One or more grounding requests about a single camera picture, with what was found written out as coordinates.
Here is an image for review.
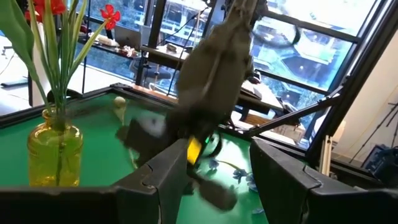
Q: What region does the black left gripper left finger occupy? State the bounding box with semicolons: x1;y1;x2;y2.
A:
111;138;191;224

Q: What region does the white tulip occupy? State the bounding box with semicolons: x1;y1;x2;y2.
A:
112;95;127;125

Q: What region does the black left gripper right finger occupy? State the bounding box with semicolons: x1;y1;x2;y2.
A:
249;138;324;224

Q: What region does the grey open laptop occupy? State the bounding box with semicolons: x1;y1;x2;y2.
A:
113;24;142;50

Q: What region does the red tulip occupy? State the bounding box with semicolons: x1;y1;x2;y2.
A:
0;0;52;116

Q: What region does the black metal table frame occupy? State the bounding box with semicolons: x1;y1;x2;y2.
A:
0;0;398;190

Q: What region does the wooden table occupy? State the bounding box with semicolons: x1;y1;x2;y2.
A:
130;83;180;105

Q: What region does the yellow glass vase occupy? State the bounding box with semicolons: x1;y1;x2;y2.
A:
27;108;84;188

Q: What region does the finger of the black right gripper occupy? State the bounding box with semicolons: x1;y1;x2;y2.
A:
191;172;239;212

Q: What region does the blue flower bunch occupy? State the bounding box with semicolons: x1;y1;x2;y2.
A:
206;157;265;215

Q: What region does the red flower bunch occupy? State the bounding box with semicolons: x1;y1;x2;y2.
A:
24;0;123;131

